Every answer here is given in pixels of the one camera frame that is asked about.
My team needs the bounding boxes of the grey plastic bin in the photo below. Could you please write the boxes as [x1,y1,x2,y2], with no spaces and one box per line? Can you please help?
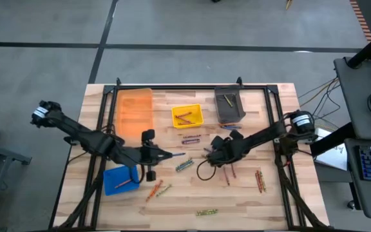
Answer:
[213,86,247,124]

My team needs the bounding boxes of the grey desk top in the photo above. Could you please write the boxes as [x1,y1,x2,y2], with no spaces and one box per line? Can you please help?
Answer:
[333,57,371,141]
[345,138,371,220]

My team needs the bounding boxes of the black stand beam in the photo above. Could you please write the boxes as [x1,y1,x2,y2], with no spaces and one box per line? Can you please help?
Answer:
[310,121,361,158]

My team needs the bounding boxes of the white paper sheet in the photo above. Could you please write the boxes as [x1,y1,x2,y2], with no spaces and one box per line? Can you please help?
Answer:
[314,128,349,171]

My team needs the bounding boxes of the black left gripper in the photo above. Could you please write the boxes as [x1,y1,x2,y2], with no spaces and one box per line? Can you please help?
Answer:
[133,129,174,182]

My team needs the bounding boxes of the blue perforated plastic basket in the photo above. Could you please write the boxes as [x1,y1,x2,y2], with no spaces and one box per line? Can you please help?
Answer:
[102,164,140,197]

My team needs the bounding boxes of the translucent orange plastic bin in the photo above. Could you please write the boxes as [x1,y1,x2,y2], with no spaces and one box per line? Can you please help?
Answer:
[116,88,155,136]

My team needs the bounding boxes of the black aluminium table frame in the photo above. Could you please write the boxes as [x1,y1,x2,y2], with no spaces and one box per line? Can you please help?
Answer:
[48,76,333,232]

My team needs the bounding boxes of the cable bundle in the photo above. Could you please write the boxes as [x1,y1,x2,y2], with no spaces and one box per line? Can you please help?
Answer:
[298,76,343,130]

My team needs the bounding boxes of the black stand pole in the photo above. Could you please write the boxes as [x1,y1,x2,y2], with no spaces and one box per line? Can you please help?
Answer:
[346,24,371,69]

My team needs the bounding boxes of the yellow perforated plastic basket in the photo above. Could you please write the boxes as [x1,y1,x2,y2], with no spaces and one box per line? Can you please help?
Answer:
[171,103,205,130]

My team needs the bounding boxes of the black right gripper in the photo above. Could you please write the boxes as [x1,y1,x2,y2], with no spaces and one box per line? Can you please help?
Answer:
[205,130,249,167]

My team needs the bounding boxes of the grey metal cart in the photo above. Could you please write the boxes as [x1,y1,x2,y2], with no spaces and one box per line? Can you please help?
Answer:
[0,140,32,232]

